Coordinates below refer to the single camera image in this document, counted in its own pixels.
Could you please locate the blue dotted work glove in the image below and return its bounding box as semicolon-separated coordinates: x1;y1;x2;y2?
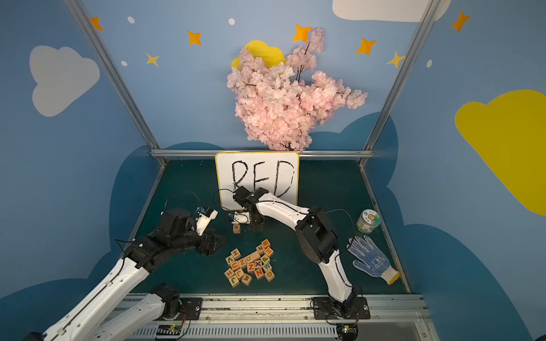
347;235;400;285

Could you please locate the wooden block pile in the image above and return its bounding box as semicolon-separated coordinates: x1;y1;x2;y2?
223;239;276;288

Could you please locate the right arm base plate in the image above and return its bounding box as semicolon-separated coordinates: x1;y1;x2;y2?
310;296;371;321

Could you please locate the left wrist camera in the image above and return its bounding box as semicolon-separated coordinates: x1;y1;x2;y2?
196;205;218;236

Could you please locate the aluminium front rail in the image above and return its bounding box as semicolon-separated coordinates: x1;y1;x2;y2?
108;293;440;341

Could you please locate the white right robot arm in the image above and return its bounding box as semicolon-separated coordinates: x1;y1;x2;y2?
233;186;358;318

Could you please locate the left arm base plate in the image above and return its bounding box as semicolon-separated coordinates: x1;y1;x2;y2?
164;297;203;321

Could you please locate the whiteboard with word RED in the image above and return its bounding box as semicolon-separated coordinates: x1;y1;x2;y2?
215;151;299;211

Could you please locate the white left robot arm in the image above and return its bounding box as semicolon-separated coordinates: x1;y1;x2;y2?
24;209;227;340

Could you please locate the pink cherry blossom tree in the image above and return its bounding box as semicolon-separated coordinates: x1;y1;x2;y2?
227;27;368;151

